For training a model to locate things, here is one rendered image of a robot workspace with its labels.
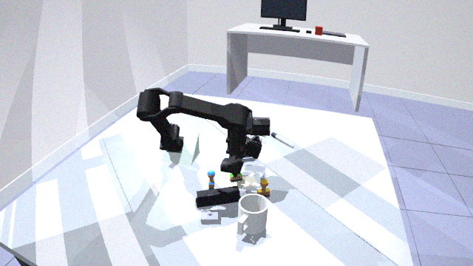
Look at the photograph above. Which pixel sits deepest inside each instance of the blue-topped wooden stamp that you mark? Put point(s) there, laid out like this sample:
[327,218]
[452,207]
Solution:
[211,175]

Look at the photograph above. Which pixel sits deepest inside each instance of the grey mug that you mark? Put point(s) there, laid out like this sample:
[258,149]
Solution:
[253,212]

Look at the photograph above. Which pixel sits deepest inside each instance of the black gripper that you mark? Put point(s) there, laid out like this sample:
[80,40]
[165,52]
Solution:
[234,163]

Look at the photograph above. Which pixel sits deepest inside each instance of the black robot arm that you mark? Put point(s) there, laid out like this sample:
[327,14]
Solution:
[235,117]

